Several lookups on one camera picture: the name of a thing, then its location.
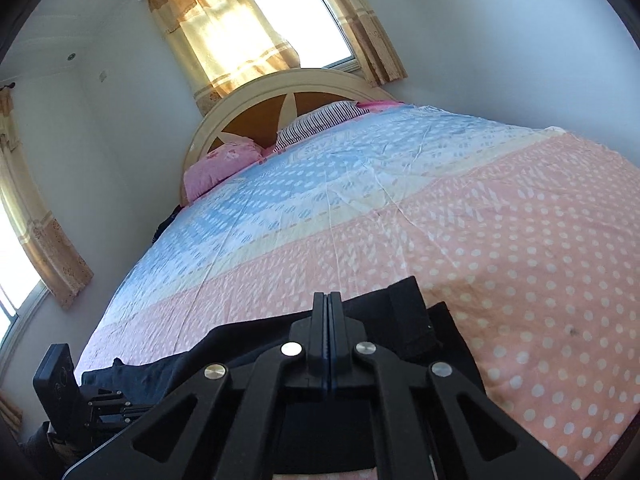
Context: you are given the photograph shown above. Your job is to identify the dark cloth beside bed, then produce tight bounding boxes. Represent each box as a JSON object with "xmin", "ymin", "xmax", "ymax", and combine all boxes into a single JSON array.
[{"xmin": 152, "ymin": 204, "xmax": 184, "ymax": 244}]

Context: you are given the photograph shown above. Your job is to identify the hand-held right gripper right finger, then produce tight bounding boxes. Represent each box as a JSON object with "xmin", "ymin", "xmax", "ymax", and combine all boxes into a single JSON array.
[{"xmin": 327, "ymin": 292, "xmax": 581, "ymax": 480}]

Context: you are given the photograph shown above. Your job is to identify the narrow orange curtain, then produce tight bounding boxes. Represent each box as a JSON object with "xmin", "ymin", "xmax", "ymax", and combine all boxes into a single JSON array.
[{"xmin": 307, "ymin": 0, "xmax": 408, "ymax": 87}]

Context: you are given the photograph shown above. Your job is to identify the window above headboard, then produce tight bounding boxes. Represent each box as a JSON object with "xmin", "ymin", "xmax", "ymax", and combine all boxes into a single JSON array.
[{"xmin": 232, "ymin": 0, "xmax": 361, "ymax": 72}]

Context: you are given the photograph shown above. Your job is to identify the cream and wooden headboard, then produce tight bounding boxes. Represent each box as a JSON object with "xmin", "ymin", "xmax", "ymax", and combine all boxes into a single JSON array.
[{"xmin": 180, "ymin": 67, "xmax": 401, "ymax": 206}]

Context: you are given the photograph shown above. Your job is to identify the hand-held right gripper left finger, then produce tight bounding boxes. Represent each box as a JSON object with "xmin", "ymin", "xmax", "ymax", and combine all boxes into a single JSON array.
[{"xmin": 62, "ymin": 292, "xmax": 329, "ymax": 480}]

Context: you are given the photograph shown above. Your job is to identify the orange side window curtain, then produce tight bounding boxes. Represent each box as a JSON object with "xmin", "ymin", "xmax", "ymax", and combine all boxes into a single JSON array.
[{"xmin": 0, "ymin": 85, "xmax": 94, "ymax": 309}]

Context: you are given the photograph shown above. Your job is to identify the black pants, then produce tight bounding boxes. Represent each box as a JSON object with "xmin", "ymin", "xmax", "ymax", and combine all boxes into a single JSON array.
[{"xmin": 80, "ymin": 276, "xmax": 506, "ymax": 476}]

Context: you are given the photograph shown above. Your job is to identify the striped pillow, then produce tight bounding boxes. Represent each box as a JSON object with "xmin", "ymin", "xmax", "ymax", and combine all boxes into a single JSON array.
[{"xmin": 275, "ymin": 101, "xmax": 363, "ymax": 153}]

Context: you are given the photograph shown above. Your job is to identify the side window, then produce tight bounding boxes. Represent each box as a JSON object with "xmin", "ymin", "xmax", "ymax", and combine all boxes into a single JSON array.
[{"xmin": 0, "ymin": 200, "xmax": 49, "ymax": 361}]

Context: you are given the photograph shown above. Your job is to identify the pink and blue dotted blanket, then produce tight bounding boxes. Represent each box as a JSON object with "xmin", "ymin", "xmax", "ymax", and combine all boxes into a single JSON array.
[{"xmin": 75, "ymin": 104, "xmax": 640, "ymax": 480}]

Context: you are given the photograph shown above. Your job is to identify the wide orange curtain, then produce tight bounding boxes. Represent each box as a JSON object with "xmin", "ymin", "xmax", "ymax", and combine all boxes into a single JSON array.
[{"xmin": 145, "ymin": 0, "xmax": 303, "ymax": 116}]

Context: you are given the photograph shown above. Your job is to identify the pink floral pillow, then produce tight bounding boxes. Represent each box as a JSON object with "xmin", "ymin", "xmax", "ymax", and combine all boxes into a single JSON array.
[{"xmin": 184, "ymin": 141, "xmax": 265, "ymax": 202}]

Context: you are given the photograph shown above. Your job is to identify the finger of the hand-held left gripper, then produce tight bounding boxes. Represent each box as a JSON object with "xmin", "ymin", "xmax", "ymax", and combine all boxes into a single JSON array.
[
  {"xmin": 95, "ymin": 407, "xmax": 152, "ymax": 427},
  {"xmin": 84, "ymin": 393, "xmax": 135, "ymax": 409}
]

